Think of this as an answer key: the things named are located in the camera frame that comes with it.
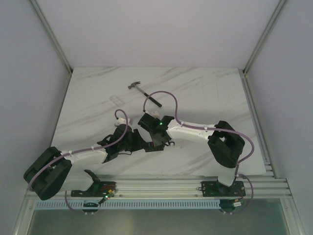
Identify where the black fuse box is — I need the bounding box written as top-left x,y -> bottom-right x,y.
144,142 -> 165,152

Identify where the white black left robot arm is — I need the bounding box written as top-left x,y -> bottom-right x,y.
23,118 -> 155,200

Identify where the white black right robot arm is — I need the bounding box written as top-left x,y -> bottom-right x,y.
138,113 -> 245,196

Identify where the clear plastic fuse box cover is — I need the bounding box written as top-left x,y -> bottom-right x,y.
109,95 -> 125,107

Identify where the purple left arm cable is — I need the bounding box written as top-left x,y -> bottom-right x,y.
28,109 -> 129,216

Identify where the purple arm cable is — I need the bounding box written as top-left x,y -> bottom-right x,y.
28,109 -> 129,216
143,90 -> 255,216

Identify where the claw hammer black handle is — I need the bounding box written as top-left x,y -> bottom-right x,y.
128,81 -> 162,108

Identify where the aluminium front rail base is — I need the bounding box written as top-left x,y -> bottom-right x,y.
26,174 -> 293,199

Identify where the white slotted cable duct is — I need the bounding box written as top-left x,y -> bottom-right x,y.
35,199 -> 221,210

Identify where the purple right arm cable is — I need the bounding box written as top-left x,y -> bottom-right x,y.
143,90 -> 255,216

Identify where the aluminium frame rail right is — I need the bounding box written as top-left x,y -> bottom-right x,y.
242,0 -> 289,74

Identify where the aluminium frame post left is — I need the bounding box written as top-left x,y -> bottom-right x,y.
28,0 -> 73,75

